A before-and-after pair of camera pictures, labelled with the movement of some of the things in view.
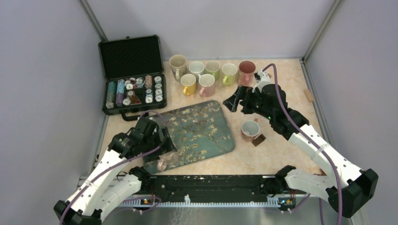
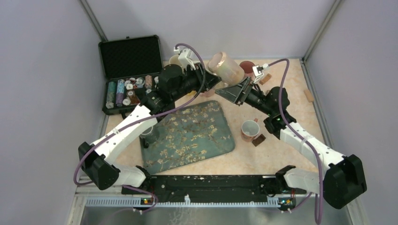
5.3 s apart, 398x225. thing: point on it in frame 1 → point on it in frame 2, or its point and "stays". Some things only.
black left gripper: (166, 145) → (210, 79)
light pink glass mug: (167, 160) → (231, 72)
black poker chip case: (137, 83) stays
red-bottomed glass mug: (246, 77) stays
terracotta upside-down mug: (249, 130) stays
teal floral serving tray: (199, 132) stays
